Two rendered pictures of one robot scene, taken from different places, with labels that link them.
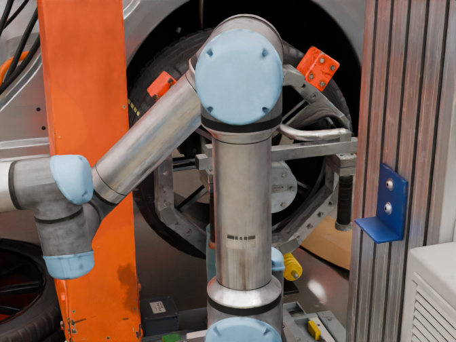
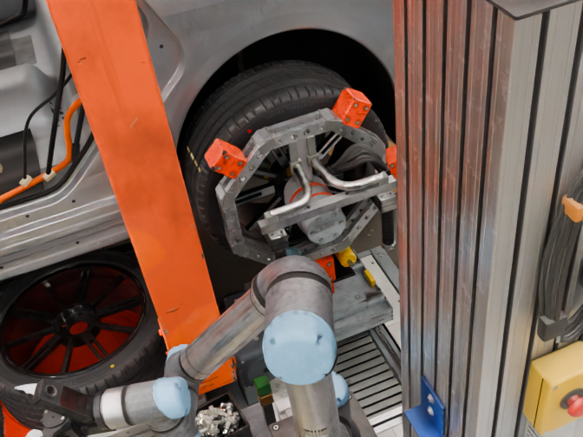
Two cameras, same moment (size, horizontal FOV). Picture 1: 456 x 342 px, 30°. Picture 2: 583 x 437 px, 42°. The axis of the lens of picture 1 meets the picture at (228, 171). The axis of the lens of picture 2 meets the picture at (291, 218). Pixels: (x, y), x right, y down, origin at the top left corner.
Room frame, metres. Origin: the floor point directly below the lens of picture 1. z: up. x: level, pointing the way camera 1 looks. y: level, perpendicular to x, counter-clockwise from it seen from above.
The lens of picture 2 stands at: (0.35, -0.05, 2.38)
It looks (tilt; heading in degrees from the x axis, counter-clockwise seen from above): 42 degrees down; 1
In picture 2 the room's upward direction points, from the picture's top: 9 degrees counter-clockwise
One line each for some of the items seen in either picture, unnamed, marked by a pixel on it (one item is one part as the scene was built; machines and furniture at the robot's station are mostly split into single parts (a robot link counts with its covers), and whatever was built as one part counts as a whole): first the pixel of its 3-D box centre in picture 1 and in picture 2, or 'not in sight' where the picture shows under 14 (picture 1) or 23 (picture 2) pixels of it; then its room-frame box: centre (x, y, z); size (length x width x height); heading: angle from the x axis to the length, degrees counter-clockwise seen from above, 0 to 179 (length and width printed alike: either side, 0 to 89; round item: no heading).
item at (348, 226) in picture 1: (345, 200); (387, 226); (1.98, -0.30, 0.83); 0.04 x 0.04 x 0.16
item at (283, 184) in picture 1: (260, 176); (313, 207); (2.09, -0.09, 0.85); 0.21 x 0.14 x 0.14; 17
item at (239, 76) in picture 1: (243, 206); (313, 401); (1.15, -0.02, 1.19); 0.15 x 0.12 x 0.55; 175
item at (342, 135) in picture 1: (305, 113); (346, 159); (2.07, -0.20, 1.03); 0.19 x 0.18 x 0.11; 17
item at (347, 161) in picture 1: (341, 159); (382, 195); (2.01, -0.29, 0.93); 0.09 x 0.05 x 0.05; 17
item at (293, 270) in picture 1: (278, 253); (334, 239); (2.29, -0.15, 0.51); 0.29 x 0.06 x 0.06; 17
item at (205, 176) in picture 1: (213, 175); (274, 233); (1.91, 0.04, 0.93); 0.09 x 0.05 x 0.05; 17
